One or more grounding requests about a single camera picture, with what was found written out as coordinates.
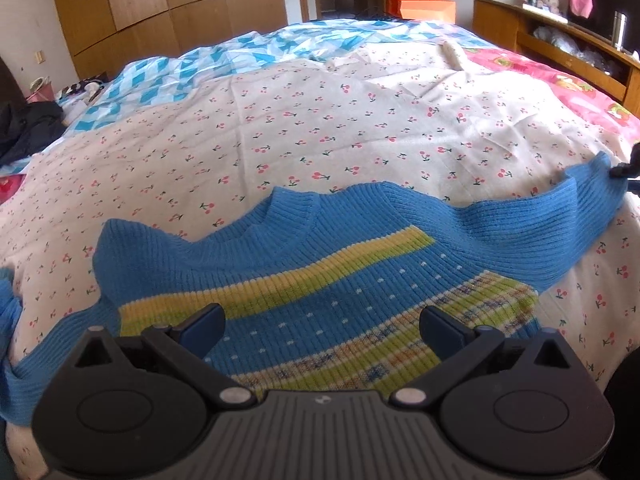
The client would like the blue striped knit sweater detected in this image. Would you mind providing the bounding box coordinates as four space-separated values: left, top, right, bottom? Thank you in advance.
1 154 628 426

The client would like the dark navy clothing pile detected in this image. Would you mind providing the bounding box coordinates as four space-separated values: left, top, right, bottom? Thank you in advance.
0 102 66 166

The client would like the pink cartoon print bedsheet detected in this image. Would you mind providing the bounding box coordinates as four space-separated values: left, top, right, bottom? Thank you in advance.
465 48 639 145

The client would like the silver metal thermos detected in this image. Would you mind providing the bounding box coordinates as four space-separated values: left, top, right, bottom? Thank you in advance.
611 11 627 51

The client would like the white cherry print bedsheet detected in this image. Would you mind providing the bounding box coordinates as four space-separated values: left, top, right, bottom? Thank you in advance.
1 42 631 362

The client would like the orange box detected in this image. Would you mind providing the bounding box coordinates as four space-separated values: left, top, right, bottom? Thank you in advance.
386 0 457 24

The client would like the pink cup on nightstand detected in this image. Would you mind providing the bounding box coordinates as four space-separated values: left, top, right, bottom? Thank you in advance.
27 76 55 103

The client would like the blue white checkered quilt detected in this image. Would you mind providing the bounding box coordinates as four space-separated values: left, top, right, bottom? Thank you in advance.
64 18 495 138

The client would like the wooden wardrobe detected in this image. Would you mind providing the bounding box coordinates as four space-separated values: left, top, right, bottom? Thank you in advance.
54 0 286 78

